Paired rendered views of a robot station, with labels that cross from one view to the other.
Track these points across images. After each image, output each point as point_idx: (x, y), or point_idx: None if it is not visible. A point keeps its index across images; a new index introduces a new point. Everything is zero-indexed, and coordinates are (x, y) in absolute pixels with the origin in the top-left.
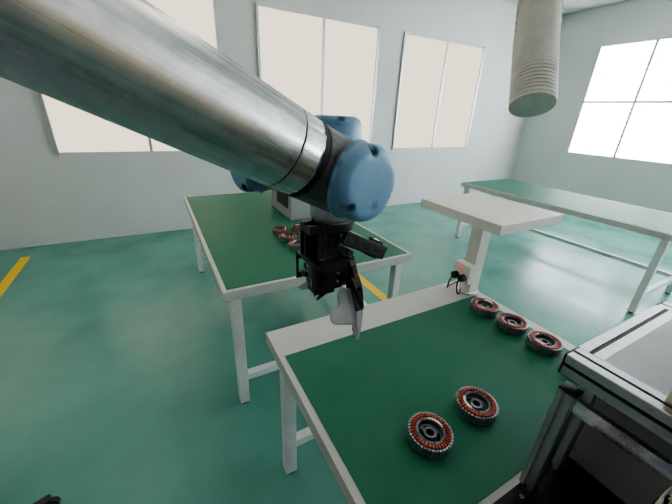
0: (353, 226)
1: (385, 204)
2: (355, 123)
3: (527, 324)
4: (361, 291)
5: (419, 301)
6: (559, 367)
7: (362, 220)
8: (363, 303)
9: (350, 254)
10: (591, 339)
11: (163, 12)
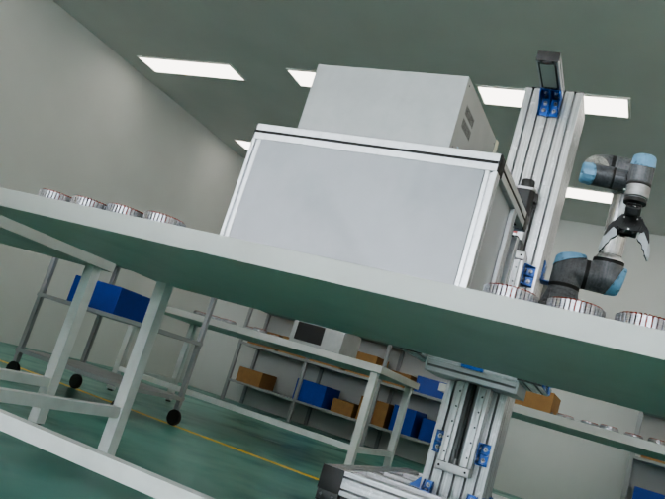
0: (625, 198)
1: (580, 175)
2: (633, 155)
3: (622, 313)
4: (608, 226)
5: None
6: (525, 229)
7: (579, 181)
8: (605, 232)
9: (624, 214)
10: (523, 206)
11: (595, 160)
